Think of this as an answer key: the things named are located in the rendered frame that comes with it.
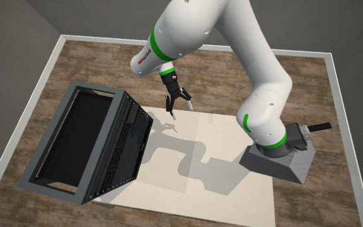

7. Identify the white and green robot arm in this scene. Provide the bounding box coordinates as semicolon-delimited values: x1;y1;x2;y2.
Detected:
130;0;332;158

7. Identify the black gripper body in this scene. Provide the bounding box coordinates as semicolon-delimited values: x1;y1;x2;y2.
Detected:
166;80;181;99

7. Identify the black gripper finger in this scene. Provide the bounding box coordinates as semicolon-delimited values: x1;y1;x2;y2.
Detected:
177;87;193;110
165;93;176;120

